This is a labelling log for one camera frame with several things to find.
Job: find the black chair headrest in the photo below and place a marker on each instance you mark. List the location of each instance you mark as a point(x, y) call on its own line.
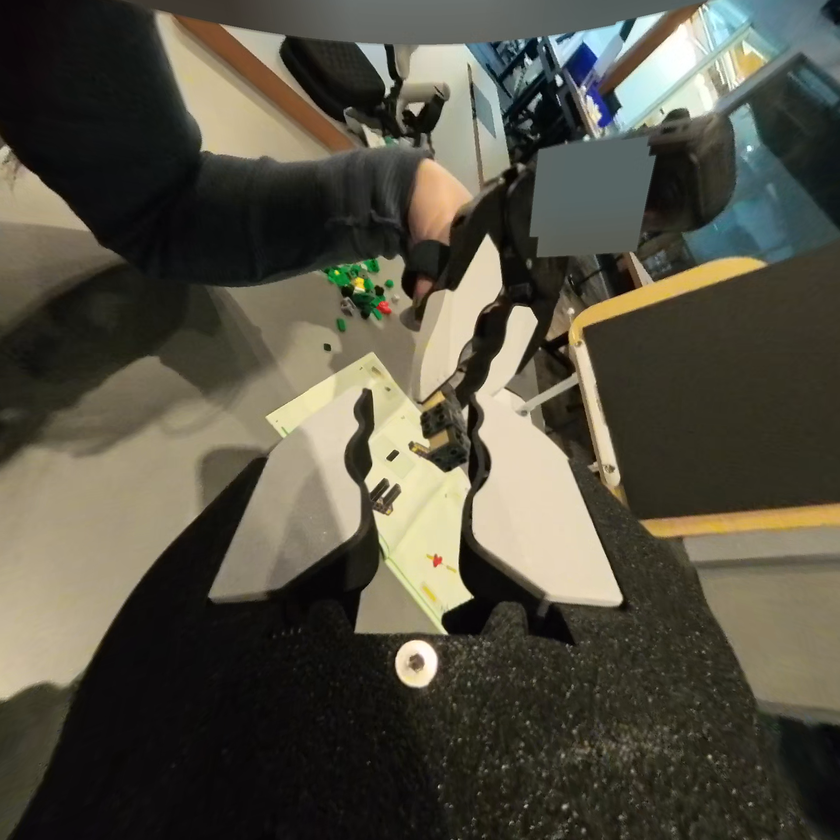
point(695, 170)

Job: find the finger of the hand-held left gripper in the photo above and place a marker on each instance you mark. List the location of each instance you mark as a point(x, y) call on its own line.
point(463, 308)
point(515, 341)

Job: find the pale green instruction booklet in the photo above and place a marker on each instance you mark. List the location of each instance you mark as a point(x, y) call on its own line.
point(407, 518)

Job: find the black panel with yellow edge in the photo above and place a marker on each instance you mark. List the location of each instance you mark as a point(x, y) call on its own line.
point(715, 394)

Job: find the small black Lego brick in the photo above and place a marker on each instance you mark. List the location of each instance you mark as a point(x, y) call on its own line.
point(446, 433)

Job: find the black and white office chair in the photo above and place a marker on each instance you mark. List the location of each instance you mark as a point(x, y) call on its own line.
point(331, 72)

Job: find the pile of green toy bricks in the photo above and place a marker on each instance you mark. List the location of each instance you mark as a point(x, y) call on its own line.
point(361, 289)

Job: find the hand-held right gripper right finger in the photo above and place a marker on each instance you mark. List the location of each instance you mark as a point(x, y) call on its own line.
point(541, 518)

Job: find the person's left forearm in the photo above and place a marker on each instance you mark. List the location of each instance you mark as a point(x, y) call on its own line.
point(249, 210)

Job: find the person's left hand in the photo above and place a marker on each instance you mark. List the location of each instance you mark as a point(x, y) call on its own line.
point(436, 197)

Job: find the white table leg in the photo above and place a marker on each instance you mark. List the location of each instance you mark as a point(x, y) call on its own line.
point(548, 396)

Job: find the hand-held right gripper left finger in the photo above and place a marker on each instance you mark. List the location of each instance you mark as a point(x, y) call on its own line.
point(295, 505)

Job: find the black metal shelf rack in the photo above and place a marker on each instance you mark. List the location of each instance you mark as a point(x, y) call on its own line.
point(541, 92)

